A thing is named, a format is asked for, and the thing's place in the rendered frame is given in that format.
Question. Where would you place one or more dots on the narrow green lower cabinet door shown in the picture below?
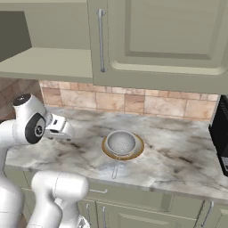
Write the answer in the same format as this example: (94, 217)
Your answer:
(92, 212)

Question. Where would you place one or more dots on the wide green lower cabinet door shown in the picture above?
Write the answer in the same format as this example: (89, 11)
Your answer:
(148, 218)

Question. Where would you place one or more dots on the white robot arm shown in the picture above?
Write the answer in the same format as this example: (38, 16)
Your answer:
(17, 127)

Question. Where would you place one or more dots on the grey tea strainer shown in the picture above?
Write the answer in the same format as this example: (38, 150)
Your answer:
(121, 143)

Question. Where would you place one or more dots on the green drawer front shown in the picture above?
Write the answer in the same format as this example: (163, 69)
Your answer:
(133, 196)

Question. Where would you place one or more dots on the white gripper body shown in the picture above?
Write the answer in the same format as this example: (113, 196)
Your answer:
(69, 130)

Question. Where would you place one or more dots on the black countertop appliance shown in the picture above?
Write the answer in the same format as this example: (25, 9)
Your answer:
(221, 133)

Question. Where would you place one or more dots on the white bowl with brown rim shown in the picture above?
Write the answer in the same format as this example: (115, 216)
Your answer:
(139, 150)

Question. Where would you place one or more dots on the green upper cabinet door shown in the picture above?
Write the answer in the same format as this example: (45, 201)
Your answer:
(166, 29)

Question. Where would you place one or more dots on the green open upper cabinet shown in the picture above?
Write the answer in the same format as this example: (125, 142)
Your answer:
(53, 62)

